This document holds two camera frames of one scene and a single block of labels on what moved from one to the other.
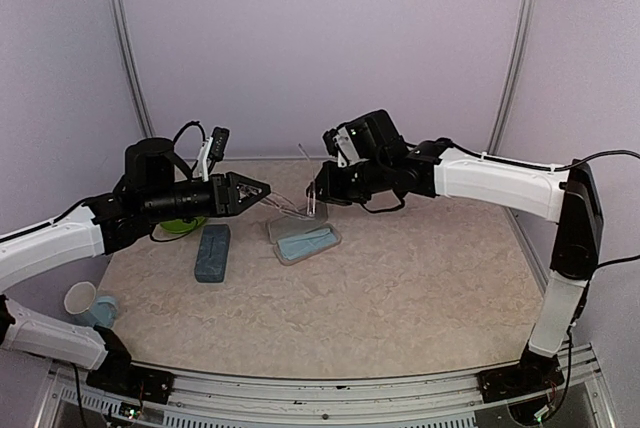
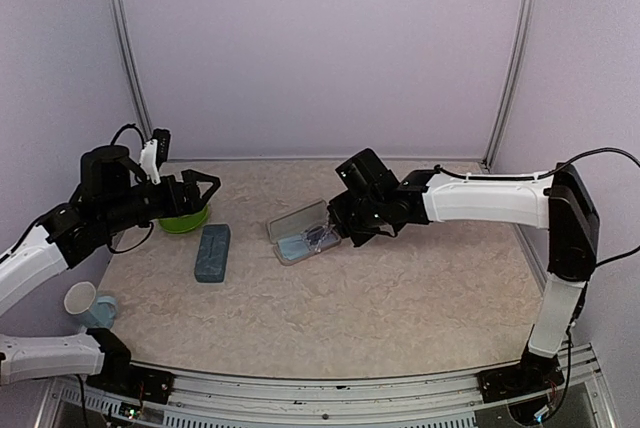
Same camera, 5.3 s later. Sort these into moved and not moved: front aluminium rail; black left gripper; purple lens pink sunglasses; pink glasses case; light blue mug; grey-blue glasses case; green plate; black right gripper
Moved: purple lens pink sunglasses; black left gripper; black right gripper
Not moved: front aluminium rail; green plate; pink glasses case; light blue mug; grey-blue glasses case
